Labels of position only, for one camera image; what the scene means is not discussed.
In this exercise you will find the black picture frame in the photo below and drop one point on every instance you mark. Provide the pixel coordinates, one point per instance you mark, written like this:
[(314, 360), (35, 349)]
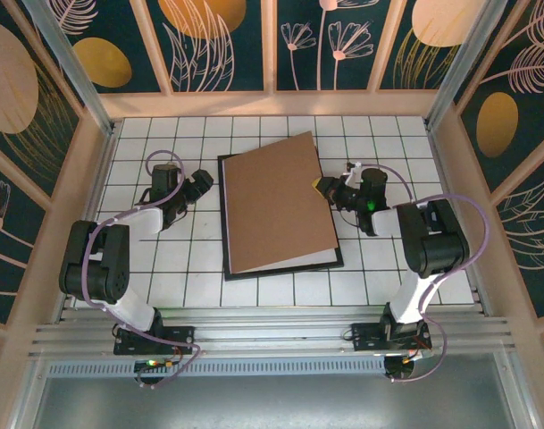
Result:
[(289, 270)]

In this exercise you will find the aluminium rail beam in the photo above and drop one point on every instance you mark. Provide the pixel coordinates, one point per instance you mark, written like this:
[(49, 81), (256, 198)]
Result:
[(271, 330)]

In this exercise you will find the small circuit board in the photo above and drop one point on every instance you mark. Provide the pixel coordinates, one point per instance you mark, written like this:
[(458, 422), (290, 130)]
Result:
[(153, 363), (407, 359)]

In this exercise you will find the landscape photo print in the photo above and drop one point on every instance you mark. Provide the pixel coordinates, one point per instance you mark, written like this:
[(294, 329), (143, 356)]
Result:
[(316, 258)]

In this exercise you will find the grey metal panel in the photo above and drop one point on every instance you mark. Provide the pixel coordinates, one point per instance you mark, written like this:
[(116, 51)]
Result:
[(271, 406)]

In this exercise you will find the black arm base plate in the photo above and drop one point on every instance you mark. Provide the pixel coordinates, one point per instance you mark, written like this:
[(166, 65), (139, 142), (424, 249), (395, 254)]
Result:
[(365, 339), (182, 339)]

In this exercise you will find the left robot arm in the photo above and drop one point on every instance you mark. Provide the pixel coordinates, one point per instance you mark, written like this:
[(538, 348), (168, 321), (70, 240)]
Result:
[(97, 268)]

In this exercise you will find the brown backing board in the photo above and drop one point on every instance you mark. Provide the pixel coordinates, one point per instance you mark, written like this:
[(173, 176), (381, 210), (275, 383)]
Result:
[(276, 201)]

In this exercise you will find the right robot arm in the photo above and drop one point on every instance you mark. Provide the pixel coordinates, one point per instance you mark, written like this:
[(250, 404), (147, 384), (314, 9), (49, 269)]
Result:
[(437, 250)]

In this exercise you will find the aluminium corner post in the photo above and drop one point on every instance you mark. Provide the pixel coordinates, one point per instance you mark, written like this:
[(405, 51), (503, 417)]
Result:
[(67, 58), (468, 58)]

